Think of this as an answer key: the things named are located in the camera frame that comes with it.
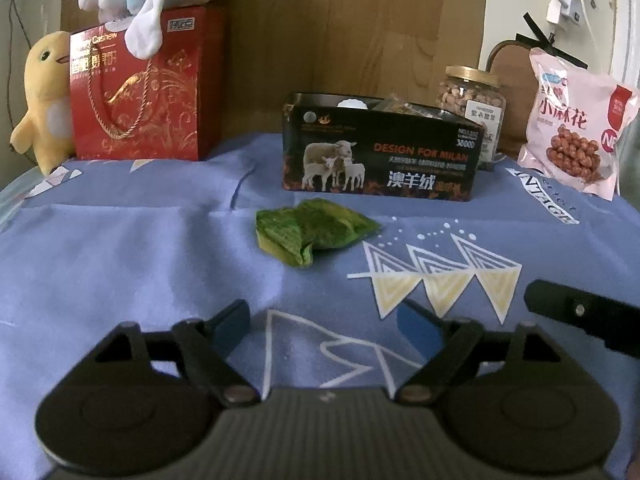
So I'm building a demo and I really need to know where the glass jar of peanuts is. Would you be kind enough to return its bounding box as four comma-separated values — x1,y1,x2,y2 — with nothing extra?
437,65,507,162

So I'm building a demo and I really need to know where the green upholstered chair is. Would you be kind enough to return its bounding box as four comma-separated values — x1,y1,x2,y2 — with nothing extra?
612,110,640,201

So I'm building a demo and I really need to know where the black sheep-print box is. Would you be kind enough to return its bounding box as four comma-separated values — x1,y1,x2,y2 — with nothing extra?
281,92,483,203

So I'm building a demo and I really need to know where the white power adapter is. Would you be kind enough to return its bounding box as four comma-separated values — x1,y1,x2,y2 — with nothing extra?
546,0,584,24

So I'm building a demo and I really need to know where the black wall cable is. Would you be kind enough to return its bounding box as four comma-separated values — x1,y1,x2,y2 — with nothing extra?
6,0,32,53

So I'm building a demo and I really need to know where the blue printed bed sheet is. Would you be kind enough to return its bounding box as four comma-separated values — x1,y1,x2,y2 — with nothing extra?
0,132,640,480

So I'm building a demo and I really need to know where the yellow duck plush toy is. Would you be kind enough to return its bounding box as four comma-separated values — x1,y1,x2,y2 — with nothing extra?
11,31,76,177

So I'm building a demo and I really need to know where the green snack packet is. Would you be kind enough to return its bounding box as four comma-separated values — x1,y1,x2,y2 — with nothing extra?
255,198,382,267

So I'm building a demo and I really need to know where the black tape strip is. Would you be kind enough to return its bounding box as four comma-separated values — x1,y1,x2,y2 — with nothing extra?
522,11,559,44

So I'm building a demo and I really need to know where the pink fried-twist snack bag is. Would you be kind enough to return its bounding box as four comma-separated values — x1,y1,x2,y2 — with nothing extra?
517,47,640,202

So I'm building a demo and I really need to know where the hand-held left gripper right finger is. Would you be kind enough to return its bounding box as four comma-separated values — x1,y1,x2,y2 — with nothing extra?
395,300,562,406

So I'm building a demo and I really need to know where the wood-grain board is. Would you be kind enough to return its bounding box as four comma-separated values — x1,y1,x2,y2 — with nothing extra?
222,0,488,136

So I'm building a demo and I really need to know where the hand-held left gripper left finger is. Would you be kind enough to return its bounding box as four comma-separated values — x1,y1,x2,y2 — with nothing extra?
92,300,262,407

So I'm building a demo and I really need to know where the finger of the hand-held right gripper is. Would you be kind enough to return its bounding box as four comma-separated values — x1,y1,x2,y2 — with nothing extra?
527,279,613,351

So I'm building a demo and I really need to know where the red gift bag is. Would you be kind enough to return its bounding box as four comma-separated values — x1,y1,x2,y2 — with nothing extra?
69,5,223,162

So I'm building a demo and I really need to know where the brown chair back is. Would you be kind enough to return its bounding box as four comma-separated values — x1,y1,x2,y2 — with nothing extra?
486,40,538,156

